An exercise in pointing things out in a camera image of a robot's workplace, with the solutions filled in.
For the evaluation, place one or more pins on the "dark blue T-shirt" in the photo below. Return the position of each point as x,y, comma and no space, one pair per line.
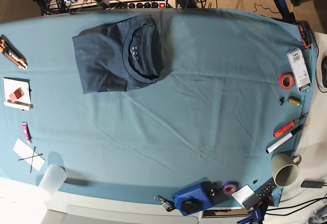
119,57

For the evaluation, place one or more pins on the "light blue table cloth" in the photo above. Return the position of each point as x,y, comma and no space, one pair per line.
210,116

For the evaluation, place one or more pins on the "blue plastic box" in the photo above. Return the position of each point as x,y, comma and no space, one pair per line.
198,192

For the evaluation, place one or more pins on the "metal carabiner keyring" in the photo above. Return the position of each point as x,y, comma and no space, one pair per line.
167,204

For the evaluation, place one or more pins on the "black knob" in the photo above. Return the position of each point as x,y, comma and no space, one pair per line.
189,206

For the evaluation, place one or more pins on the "purple tape roll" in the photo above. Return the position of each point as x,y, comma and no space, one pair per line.
230,187

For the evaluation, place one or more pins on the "black white marker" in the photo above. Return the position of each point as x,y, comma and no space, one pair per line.
281,141

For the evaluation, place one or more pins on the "small black clip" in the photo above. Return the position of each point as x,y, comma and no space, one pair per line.
281,100

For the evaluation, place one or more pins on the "white sticky note pad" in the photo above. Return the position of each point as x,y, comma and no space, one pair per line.
242,194

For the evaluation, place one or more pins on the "red tape roll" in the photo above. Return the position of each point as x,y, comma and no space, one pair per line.
286,81

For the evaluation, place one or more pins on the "AA battery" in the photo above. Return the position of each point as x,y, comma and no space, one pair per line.
294,100

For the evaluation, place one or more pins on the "black hairpin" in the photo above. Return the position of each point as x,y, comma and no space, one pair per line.
34,149
35,155

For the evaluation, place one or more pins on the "translucent plastic cup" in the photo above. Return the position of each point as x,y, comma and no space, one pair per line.
52,179

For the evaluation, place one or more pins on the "black remote control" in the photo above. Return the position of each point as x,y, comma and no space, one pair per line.
260,194

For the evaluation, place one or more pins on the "beige ceramic mug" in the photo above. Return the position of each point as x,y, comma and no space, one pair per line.
285,169

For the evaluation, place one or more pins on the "clear plastic bit case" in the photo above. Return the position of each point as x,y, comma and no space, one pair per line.
299,69

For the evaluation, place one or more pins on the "pink glue tube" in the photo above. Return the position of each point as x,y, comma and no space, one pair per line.
26,132

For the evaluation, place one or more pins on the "white notepad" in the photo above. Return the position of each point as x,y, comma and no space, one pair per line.
10,85

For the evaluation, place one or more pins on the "blue clamp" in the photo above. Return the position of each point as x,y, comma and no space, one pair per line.
258,213

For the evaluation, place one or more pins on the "small red wooden block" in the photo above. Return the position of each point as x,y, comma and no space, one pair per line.
16,95

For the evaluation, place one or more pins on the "white paper card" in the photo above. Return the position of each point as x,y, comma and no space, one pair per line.
24,151

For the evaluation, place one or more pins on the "orange black tool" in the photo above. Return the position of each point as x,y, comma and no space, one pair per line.
305,32

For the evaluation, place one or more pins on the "black power adapter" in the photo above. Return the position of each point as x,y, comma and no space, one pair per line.
313,184

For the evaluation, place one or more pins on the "computer mouse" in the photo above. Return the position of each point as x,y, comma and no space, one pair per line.
324,71

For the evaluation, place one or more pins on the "orange black utility knife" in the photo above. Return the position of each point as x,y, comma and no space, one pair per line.
11,54

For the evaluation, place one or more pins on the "power strip with red switch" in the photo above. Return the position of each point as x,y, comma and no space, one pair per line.
150,5

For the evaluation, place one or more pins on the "red handled screwdriver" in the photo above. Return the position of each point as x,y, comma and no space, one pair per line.
285,128

